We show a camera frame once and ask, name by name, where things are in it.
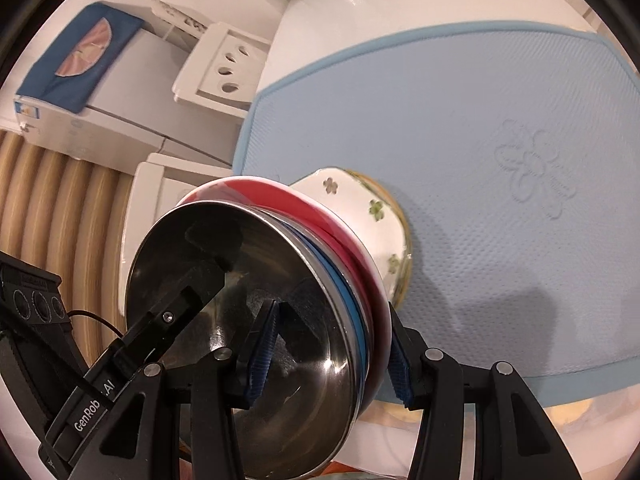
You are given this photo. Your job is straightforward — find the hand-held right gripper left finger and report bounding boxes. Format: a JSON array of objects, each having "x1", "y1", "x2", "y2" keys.
[{"x1": 75, "y1": 300, "x2": 281, "y2": 480}]

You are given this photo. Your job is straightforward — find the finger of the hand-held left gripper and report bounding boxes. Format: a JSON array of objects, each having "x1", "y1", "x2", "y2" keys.
[{"x1": 115, "y1": 260, "x2": 228, "y2": 366}]

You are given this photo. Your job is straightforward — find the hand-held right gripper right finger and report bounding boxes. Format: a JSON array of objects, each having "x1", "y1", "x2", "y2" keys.
[{"x1": 387, "y1": 305, "x2": 571, "y2": 480}]

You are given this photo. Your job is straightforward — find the red steel bowl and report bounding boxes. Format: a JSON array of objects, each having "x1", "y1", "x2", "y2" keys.
[{"x1": 125, "y1": 200, "x2": 358, "y2": 476}]

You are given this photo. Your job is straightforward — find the blue steel bowl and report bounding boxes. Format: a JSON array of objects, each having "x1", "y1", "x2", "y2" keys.
[{"x1": 175, "y1": 195, "x2": 373, "y2": 411}]

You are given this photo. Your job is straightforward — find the white clover plate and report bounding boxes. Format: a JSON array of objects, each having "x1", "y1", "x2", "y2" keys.
[{"x1": 350, "y1": 172, "x2": 409, "y2": 302}]

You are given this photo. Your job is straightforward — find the pink cartoon bowl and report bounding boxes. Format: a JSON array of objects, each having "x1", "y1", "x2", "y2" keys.
[{"x1": 177, "y1": 176, "x2": 393, "y2": 396}]

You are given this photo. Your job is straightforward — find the stack of white floral plates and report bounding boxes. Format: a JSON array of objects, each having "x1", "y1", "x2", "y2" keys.
[{"x1": 290, "y1": 167, "x2": 401, "y2": 281}]

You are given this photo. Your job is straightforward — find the white dining chair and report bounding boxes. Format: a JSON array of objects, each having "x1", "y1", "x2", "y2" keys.
[
  {"x1": 172, "y1": 22, "x2": 273, "y2": 111},
  {"x1": 120, "y1": 152, "x2": 241, "y2": 321}
]

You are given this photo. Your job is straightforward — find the beige ribbed curtain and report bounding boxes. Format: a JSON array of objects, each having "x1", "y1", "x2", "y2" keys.
[{"x1": 0, "y1": 130, "x2": 146, "y2": 361}]

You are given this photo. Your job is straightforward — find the white appliance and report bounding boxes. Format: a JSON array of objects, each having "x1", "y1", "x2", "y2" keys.
[{"x1": 15, "y1": 27, "x2": 236, "y2": 166}]

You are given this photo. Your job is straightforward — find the light blue textured mat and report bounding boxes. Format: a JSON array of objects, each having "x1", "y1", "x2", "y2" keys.
[{"x1": 232, "y1": 20, "x2": 640, "y2": 406}]

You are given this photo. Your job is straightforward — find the blue cover cloth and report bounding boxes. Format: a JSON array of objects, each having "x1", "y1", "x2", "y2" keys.
[{"x1": 15, "y1": 2, "x2": 143, "y2": 113}]

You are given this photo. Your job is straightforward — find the white power strip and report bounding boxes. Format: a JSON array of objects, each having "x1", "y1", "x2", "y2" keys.
[{"x1": 150, "y1": 0, "x2": 208, "y2": 36}]

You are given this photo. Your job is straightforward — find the black cable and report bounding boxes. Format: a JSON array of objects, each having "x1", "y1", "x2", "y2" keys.
[{"x1": 65, "y1": 310, "x2": 126, "y2": 341}]

